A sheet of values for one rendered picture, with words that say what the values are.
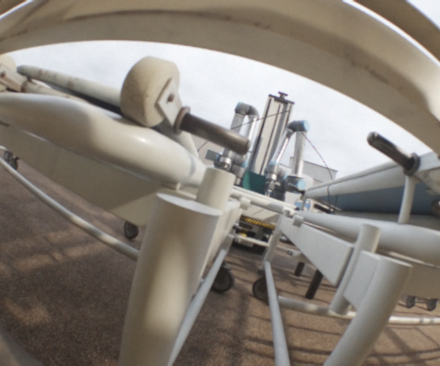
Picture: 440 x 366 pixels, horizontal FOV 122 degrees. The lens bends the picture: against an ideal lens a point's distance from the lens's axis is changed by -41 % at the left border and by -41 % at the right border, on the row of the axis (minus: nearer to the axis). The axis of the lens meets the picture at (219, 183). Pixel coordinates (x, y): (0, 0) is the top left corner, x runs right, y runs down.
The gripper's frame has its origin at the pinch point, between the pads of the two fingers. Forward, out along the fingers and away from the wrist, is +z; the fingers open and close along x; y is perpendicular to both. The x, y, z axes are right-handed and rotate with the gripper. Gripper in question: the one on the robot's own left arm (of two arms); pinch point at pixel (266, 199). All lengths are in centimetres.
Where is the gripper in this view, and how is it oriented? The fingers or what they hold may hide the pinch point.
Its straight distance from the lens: 174.0
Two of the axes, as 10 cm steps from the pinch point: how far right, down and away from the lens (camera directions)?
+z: -2.8, 9.3, -2.3
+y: -9.5, -3.1, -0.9
